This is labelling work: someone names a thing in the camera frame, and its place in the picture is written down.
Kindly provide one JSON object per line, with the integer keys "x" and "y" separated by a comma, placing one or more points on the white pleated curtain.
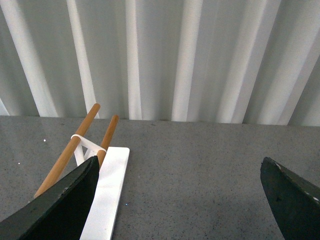
{"x": 222, "y": 61}

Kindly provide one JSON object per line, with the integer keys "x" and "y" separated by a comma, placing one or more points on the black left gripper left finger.
{"x": 60, "y": 213}

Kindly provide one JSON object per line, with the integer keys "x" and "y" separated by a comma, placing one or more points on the white rack with wooden rods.
{"x": 113, "y": 161}

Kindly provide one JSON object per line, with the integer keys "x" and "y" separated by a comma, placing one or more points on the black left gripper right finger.
{"x": 294, "y": 201}

